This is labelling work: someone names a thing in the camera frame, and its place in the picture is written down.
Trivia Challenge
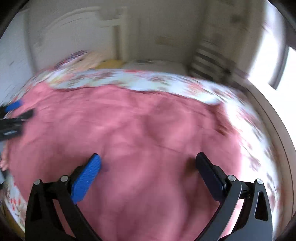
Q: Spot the pink quilted comforter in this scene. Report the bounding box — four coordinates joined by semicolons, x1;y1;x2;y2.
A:
4;83;241;240

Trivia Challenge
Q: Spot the floral bed sheet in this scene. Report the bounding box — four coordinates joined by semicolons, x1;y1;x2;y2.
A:
6;69;283;232

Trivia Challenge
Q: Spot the window with dark frame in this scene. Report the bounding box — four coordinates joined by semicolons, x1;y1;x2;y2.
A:
249;1;295;132

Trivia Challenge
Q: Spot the white wooden headboard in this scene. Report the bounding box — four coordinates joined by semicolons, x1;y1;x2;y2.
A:
32;6;130;70

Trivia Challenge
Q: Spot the patterned round cushion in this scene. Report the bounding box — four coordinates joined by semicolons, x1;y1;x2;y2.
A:
55;50;89;69

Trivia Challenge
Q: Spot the striped beige curtain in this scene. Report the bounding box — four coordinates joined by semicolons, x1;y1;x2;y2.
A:
189;1;250;83

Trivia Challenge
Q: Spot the yellow pillow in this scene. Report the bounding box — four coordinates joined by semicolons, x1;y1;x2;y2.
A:
95;59;125;69

